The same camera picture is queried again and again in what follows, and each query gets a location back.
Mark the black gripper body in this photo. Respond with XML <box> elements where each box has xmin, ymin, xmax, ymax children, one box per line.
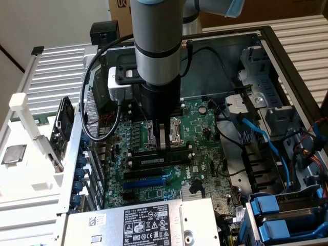
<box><xmin>139</xmin><ymin>76</ymin><xmax>182</xmax><ymax>126</ymax></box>

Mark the silver CPU socket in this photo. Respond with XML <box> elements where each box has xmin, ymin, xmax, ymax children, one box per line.
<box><xmin>143</xmin><ymin>116</ymin><xmax>186</xmax><ymax>150</ymax></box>

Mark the thin socket locking lever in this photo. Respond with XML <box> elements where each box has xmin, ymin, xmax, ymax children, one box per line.
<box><xmin>137</xmin><ymin>101</ymin><xmax>149</xmax><ymax>124</ymax></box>

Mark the long black expansion slot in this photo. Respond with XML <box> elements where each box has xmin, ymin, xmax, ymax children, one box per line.
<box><xmin>123</xmin><ymin>168</ymin><xmax>164</xmax><ymax>181</ymax></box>

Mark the green Dell motherboard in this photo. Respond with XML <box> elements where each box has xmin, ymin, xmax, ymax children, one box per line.
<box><xmin>102</xmin><ymin>98</ymin><xmax>247</xmax><ymax>223</ymax></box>

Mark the long blue expansion slot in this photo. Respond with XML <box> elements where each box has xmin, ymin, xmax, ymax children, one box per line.
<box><xmin>122</xmin><ymin>177</ymin><xmax>167</xmax><ymax>191</ymax></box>

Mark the open black PC case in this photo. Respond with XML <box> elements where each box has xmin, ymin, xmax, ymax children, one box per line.
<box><xmin>57</xmin><ymin>25</ymin><xmax>328</xmax><ymax>246</ymax></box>

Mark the silver finned heatsink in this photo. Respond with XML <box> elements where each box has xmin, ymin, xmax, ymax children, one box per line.
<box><xmin>181</xmin><ymin>188</ymin><xmax>206</xmax><ymax>200</ymax></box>

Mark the printed Universal Robots cardboard box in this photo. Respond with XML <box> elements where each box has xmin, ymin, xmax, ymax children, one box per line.
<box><xmin>107</xmin><ymin>0</ymin><xmax>134</xmax><ymax>39</ymax></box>

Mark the black plastic box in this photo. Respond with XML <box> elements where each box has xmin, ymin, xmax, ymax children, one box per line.
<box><xmin>91</xmin><ymin>20</ymin><xmax>121</xmax><ymax>46</ymax></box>

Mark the black graphics card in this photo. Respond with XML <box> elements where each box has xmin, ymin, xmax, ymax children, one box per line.
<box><xmin>49</xmin><ymin>96</ymin><xmax>75</xmax><ymax>172</ymax></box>

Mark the black fan shroud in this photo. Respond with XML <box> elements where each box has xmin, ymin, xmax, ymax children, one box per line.
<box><xmin>242</xmin><ymin>142</ymin><xmax>285</xmax><ymax>193</ymax></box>

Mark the silver metal drive cage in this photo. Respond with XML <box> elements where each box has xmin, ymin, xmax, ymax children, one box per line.
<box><xmin>237</xmin><ymin>40</ymin><xmax>295</xmax><ymax>124</ymax></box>

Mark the silver power supply unit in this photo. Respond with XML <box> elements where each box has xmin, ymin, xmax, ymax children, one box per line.
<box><xmin>60</xmin><ymin>197</ymin><xmax>221</xmax><ymax>246</ymax></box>

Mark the disk bay with blue rails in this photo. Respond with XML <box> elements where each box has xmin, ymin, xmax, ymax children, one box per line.
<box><xmin>242</xmin><ymin>184</ymin><xmax>328</xmax><ymax>246</ymax></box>

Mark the white parts rack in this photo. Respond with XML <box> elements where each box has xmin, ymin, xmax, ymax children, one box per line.
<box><xmin>0</xmin><ymin>92</ymin><xmax>69</xmax><ymax>198</ymax></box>

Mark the silver CPU chip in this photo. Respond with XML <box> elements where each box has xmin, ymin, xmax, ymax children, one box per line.
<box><xmin>1</xmin><ymin>145</ymin><xmax>27</xmax><ymax>165</ymax></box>

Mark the plain brown cardboard box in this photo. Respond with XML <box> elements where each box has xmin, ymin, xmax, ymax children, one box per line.
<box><xmin>199</xmin><ymin>0</ymin><xmax>324</xmax><ymax>29</ymax></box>

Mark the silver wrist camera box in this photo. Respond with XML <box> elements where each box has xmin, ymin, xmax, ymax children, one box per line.
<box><xmin>107</xmin><ymin>63</ymin><xmax>141</xmax><ymax>105</ymax></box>

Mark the black cable with brass plug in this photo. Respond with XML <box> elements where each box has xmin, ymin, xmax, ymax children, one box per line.
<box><xmin>180</xmin><ymin>39</ymin><xmax>195</xmax><ymax>77</ymax></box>

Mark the black wire with plug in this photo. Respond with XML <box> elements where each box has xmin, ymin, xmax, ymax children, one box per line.
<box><xmin>191</xmin><ymin>46</ymin><xmax>247</xmax><ymax>90</ymax></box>

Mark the blue flat SATA wire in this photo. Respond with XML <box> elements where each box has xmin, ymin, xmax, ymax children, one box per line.
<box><xmin>234</xmin><ymin>112</ymin><xmax>292</xmax><ymax>194</ymax></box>

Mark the coloured power wire bundle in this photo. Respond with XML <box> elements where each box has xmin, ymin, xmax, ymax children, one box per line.
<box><xmin>292</xmin><ymin>117</ymin><xmax>328</xmax><ymax>193</ymax></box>

